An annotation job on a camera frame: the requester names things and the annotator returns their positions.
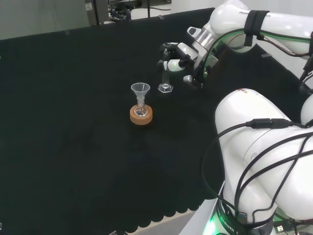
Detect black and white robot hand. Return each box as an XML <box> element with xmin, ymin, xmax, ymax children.
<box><xmin>156</xmin><ymin>41</ymin><xmax>212</xmax><ymax>90</ymax></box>

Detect clear graduated cylinder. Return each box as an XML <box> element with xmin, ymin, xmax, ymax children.
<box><xmin>157</xmin><ymin>43</ymin><xmax>174</xmax><ymax>94</ymax></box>

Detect clear plastic funnel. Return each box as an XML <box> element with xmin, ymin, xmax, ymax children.
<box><xmin>130</xmin><ymin>82</ymin><xmax>151</xmax><ymax>105</ymax></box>

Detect small round-bottom glass flask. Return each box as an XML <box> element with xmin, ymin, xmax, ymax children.
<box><xmin>134</xmin><ymin>98</ymin><xmax>149</xmax><ymax>117</ymax></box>

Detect grey cabinet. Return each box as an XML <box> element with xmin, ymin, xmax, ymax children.
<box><xmin>84</xmin><ymin>0</ymin><xmax>110</xmax><ymax>26</ymax></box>

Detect black bench cloth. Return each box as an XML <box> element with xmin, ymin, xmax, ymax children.
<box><xmin>0</xmin><ymin>6</ymin><xmax>302</xmax><ymax>233</ymax></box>

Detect tangled background cables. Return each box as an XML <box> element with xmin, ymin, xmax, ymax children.
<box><xmin>109</xmin><ymin>6</ymin><xmax>134</xmax><ymax>24</ymax></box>

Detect cork ring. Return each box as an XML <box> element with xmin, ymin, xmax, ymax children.
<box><xmin>129</xmin><ymin>104</ymin><xmax>154</xmax><ymax>126</ymax></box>

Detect green cable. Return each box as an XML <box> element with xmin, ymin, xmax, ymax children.
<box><xmin>205</xmin><ymin>30</ymin><xmax>313</xmax><ymax>74</ymax></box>

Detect black cable with inline connector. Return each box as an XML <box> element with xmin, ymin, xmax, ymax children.
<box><xmin>201</xmin><ymin>117</ymin><xmax>313</xmax><ymax>204</ymax></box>

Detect thin black looping cable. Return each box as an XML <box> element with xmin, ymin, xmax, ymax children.
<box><xmin>233</xmin><ymin>149</ymin><xmax>313</xmax><ymax>216</ymax></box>

